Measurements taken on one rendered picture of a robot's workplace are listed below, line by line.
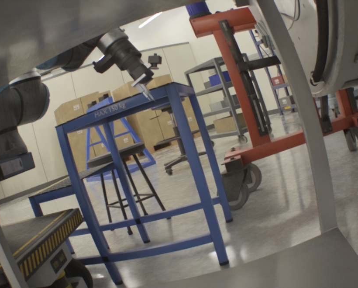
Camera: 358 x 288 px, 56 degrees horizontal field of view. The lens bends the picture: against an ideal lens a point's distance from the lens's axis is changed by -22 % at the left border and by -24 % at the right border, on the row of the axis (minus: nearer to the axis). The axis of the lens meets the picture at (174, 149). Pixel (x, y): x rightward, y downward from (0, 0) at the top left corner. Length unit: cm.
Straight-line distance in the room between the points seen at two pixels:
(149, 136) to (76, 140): 147
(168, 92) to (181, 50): 872
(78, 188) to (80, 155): 590
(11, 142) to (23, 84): 24
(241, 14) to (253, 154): 73
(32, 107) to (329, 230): 112
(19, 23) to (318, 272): 40
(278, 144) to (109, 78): 718
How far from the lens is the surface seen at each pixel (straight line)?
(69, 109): 728
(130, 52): 112
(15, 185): 810
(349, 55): 64
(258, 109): 195
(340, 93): 206
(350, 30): 58
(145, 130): 775
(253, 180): 222
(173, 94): 122
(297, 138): 199
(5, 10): 32
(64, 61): 117
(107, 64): 116
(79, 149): 723
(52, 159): 826
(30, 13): 35
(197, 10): 202
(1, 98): 129
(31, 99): 138
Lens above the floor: 50
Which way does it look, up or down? 4 degrees down
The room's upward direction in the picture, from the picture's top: 18 degrees counter-clockwise
